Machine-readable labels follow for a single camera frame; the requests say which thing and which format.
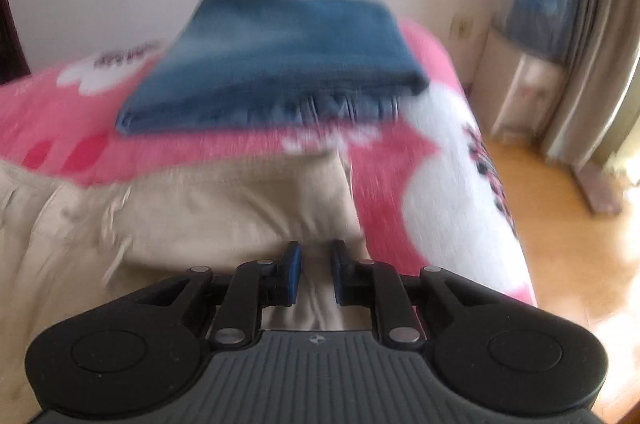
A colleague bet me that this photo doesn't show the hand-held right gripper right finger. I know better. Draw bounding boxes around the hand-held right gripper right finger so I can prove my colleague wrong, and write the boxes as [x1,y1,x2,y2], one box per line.
[330,240,496,348]

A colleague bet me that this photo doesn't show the folded blue jeans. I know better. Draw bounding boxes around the folded blue jeans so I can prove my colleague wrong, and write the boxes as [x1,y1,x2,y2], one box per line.
[116,0,431,137]

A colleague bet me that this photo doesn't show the beige curtain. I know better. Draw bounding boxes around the beige curtain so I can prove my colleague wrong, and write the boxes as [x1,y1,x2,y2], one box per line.
[542,0,640,167]

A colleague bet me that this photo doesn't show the beige pants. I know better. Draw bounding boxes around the beige pants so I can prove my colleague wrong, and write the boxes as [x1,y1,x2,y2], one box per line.
[0,151,371,410]

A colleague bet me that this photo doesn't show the white water dispenser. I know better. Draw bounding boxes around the white water dispenser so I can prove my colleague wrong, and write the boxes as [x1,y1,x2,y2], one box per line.
[487,16,568,145]

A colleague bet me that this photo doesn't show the brown doormat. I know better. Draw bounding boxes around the brown doormat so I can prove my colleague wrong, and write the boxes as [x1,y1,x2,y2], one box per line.
[575,164,625,216]

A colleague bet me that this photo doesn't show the brown wooden door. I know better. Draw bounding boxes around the brown wooden door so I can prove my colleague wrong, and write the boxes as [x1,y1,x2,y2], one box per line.
[0,0,31,85]

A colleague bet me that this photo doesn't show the pink floral blanket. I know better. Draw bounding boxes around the pink floral blanket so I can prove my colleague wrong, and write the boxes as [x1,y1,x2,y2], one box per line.
[0,16,538,307]

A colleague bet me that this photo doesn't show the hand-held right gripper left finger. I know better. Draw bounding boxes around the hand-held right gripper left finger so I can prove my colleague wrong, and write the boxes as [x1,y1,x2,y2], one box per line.
[132,241,303,351]

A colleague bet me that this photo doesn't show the wall socket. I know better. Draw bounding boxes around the wall socket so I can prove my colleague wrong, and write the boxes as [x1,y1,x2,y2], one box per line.
[450,15,476,41]

